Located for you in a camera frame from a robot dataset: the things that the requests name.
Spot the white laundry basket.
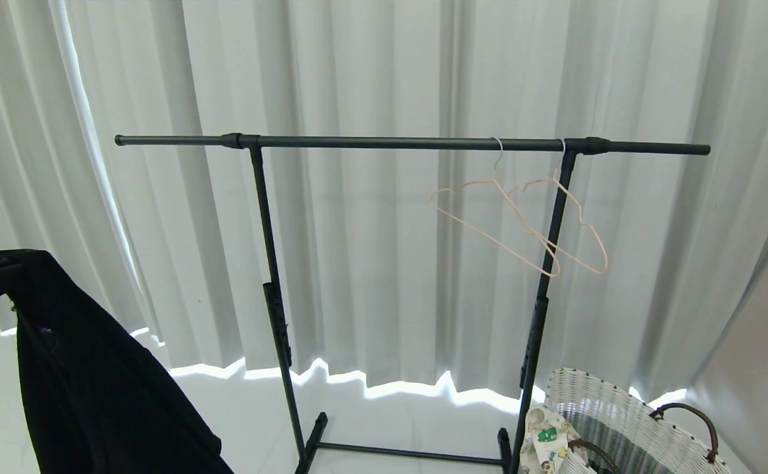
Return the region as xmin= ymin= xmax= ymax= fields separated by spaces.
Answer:
xmin=545 ymin=367 xmax=732 ymax=474

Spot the cream printed garment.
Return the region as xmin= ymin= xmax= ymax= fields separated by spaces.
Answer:
xmin=520 ymin=405 xmax=582 ymax=474

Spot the black garment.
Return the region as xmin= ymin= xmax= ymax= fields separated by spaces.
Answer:
xmin=12 ymin=250 xmax=234 ymax=474

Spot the black clothes rack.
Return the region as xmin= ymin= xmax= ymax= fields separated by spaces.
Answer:
xmin=115 ymin=134 xmax=711 ymax=474

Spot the pink clothes hanger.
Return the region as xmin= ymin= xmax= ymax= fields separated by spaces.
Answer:
xmin=507 ymin=140 xmax=609 ymax=276
xmin=430 ymin=138 xmax=561 ymax=278

